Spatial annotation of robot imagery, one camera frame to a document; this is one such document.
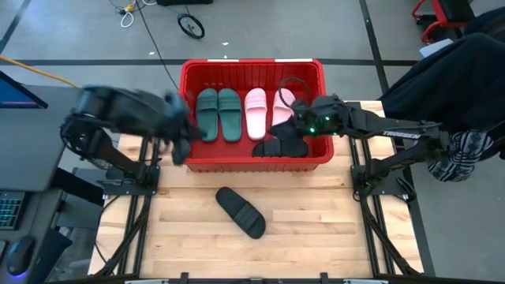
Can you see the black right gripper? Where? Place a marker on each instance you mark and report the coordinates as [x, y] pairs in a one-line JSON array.
[[319, 114]]

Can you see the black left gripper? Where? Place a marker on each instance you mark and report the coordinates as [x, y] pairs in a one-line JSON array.
[[177, 118]]

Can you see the pink rubber slide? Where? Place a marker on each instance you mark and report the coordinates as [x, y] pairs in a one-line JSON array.
[[255, 114], [286, 114]]

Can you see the black rubber slide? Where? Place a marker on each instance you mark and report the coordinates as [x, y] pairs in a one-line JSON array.
[[240, 213], [276, 149]]

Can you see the green rubber slide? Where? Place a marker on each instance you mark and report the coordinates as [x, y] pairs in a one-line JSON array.
[[207, 114], [230, 114]]

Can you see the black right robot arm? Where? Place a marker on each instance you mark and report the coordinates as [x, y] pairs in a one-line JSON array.
[[394, 132]]

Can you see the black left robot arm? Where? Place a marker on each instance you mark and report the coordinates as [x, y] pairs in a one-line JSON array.
[[118, 106]]

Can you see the red plastic bin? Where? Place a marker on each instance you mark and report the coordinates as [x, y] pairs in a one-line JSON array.
[[236, 154]]

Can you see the white bin label strip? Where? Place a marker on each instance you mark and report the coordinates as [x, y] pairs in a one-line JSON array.
[[223, 60], [294, 60]]

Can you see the black floor box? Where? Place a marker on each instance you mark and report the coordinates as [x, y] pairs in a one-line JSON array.
[[185, 2]]

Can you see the yellow plug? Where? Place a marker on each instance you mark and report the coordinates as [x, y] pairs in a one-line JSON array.
[[129, 7]]

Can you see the grey desk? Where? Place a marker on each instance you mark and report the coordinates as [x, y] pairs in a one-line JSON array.
[[31, 150]]

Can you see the white paper sheet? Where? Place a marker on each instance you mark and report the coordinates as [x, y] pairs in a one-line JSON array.
[[434, 49]]

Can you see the person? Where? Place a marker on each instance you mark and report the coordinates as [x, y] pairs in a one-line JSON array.
[[453, 79]]

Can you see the patterned knit garment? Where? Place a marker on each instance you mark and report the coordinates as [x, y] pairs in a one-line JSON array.
[[461, 158]]

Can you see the computer monitor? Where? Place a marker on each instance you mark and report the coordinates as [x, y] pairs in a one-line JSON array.
[[16, 96]]

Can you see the black keyboard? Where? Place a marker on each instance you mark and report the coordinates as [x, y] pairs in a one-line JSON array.
[[10, 209]]

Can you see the red rolling stool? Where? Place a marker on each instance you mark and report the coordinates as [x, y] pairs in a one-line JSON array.
[[437, 10]]

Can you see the black computer mouse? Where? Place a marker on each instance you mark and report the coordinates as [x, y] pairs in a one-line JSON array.
[[19, 254]]

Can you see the black aluminium table frame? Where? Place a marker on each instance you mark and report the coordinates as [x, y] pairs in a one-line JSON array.
[[138, 252]]

